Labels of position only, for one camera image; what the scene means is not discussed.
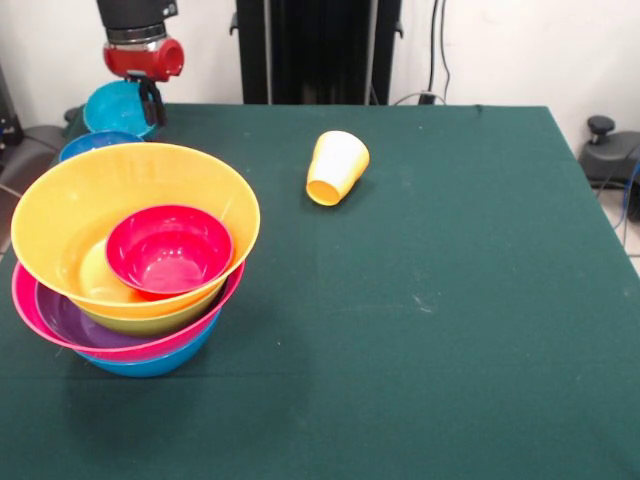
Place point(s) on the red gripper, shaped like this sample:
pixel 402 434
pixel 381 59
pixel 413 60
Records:
pixel 142 60

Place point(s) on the small light blue bowl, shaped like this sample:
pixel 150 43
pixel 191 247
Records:
pixel 115 110

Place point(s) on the large orange bowl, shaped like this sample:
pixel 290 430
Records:
pixel 65 225

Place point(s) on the small red bowl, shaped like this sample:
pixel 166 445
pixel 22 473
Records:
pixel 170 255

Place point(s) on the yellow cup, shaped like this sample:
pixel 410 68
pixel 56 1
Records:
pixel 340 160

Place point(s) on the green bowl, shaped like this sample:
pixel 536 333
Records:
pixel 150 325

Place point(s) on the purple bowl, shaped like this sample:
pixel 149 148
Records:
pixel 60 320

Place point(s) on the large pink bowl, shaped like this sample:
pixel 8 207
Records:
pixel 22 300

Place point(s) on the small dark blue bowl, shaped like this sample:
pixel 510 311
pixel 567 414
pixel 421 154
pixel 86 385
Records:
pixel 85 145

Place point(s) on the black table clamp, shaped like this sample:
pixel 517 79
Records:
pixel 70 115

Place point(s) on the black chair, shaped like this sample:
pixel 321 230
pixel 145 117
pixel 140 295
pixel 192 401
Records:
pixel 30 150

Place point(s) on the large light blue bowl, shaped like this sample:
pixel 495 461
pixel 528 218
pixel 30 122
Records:
pixel 150 367

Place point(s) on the dark green tablecloth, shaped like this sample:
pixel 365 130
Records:
pixel 450 400

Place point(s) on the black knobbed device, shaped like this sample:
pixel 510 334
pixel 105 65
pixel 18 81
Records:
pixel 607 155

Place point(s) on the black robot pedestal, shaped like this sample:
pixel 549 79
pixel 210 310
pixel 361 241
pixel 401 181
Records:
pixel 320 50

